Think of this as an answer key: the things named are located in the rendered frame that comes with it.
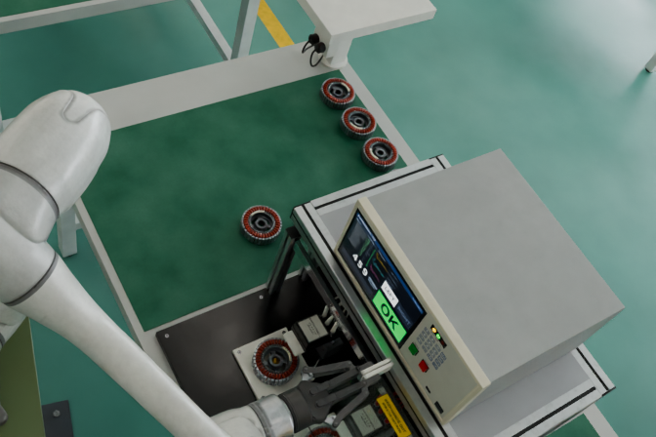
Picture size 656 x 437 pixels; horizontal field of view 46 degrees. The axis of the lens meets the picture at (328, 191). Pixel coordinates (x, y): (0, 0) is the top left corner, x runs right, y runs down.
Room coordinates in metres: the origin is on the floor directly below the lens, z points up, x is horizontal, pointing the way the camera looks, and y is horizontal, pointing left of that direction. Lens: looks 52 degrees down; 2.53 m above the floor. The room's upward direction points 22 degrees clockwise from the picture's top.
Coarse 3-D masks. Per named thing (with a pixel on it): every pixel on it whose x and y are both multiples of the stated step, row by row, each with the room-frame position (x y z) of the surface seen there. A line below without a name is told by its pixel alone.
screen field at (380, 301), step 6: (378, 294) 0.85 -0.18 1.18; (378, 300) 0.84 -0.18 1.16; (384, 300) 0.84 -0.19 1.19; (378, 306) 0.84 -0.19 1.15; (384, 306) 0.83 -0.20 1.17; (384, 312) 0.83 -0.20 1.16; (390, 312) 0.82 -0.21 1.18; (384, 318) 0.82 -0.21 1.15; (390, 318) 0.81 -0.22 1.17; (396, 318) 0.81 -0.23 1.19; (390, 324) 0.81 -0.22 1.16; (396, 324) 0.80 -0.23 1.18; (390, 330) 0.80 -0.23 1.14; (396, 330) 0.80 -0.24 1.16; (402, 330) 0.79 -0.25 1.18; (396, 336) 0.79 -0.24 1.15; (402, 336) 0.78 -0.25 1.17
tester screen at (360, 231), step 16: (352, 224) 0.94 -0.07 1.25; (352, 240) 0.93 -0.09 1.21; (368, 240) 0.91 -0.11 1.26; (368, 256) 0.89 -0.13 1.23; (384, 256) 0.87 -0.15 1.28; (384, 272) 0.86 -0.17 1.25; (400, 288) 0.83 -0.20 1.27; (416, 304) 0.79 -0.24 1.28; (384, 320) 0.82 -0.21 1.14; (400, 320) 0.80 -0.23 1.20; (416, 320) 0.78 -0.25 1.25
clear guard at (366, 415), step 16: (384, 384) 0.72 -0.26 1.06; (368, 400) 0.68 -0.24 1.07; (400, 400) 0.70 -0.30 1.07; (352, 416) 0.63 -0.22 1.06; (368, 416) 0.64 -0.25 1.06; (384, 416) 0.66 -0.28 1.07; (304, 432) 0.57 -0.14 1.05; (320, 432) 0.57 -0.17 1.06; (336, 432) 0.59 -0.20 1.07; (352, 432) 0.60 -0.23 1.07; (368, 432) 0.61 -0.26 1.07; (384, 432) 0.62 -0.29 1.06; (416, 432) 0.65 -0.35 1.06
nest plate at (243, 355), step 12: (276, 336) 0.87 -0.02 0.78; (240, 348) 0.80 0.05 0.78; (252, 348) 0.82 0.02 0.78; (240, 360) 0.78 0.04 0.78; (264, 360) 0.80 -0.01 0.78; (300, 360) 0.84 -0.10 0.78; (252, 372) 0.76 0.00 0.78; (300, 372) 0.81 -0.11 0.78; (252, 384) 0.73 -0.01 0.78; (264, 384) 0.74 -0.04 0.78; (276, 384) 0.75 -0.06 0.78; (288, 384) 0.76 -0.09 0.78; (264, 396) 0.71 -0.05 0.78
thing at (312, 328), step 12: (300, 324) 0.85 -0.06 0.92; (312, 324) 0.87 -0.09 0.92; (324, 324) 0.88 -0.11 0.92; (288, 336) 0.83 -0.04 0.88; (300, 336) 0.83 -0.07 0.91; (312, 336) 0.84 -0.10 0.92; (324, 336) 0.85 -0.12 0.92; (336, 336) 0.87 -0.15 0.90; (300, 348) 0.82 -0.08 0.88; (312, 348) 0.82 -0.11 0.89
